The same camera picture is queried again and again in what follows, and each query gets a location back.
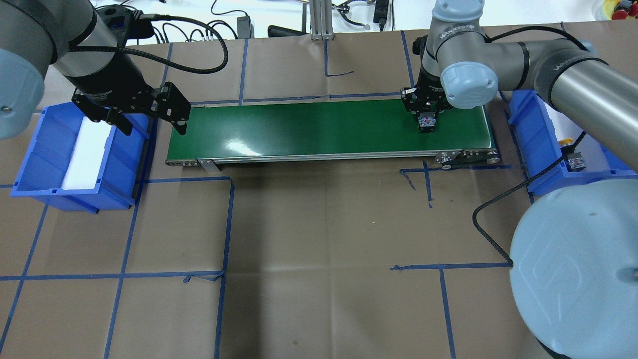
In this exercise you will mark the red mushroom push button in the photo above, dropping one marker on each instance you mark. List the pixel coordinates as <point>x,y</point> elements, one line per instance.
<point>427,122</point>

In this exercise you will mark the right blue plastic bin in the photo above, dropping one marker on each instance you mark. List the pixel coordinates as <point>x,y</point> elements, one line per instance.
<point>536,139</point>

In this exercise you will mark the white foam pad left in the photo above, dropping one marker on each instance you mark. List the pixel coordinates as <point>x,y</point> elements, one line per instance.
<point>86,158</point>

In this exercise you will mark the left blue plastic bin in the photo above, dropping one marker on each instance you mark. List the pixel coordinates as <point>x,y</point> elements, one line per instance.
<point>48,157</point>

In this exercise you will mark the blue plastic bin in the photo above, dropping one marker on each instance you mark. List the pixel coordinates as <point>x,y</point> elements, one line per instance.
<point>536,139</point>
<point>48,157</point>

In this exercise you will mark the green conveyor belt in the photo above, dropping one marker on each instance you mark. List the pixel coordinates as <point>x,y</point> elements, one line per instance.
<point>320,131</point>

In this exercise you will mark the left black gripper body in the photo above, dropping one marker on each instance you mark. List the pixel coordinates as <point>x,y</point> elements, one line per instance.
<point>110,76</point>

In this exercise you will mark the yellow mushroom push button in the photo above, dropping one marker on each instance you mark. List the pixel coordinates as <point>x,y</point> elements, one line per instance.
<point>574,160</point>

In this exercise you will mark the black power adapter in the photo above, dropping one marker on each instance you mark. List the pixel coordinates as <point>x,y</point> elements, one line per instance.
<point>245,29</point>

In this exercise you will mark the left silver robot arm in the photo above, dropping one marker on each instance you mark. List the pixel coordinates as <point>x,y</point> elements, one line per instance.
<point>88,47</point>

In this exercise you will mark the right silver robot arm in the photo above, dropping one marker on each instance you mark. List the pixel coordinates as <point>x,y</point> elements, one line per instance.
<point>573,258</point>

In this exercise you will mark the white foam pad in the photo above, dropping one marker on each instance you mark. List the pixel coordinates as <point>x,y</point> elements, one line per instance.
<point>566,131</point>
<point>86,158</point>

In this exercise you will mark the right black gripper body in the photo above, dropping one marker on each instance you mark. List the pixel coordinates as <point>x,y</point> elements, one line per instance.
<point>428,87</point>

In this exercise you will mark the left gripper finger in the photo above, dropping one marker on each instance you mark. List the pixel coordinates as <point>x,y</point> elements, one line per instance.
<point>180,126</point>
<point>123,124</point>

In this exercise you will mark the aluminium frame post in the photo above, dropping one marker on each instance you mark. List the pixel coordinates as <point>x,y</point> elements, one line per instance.
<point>321,20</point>

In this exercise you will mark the white foam pad right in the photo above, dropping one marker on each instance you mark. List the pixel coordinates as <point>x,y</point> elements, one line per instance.
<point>566,131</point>

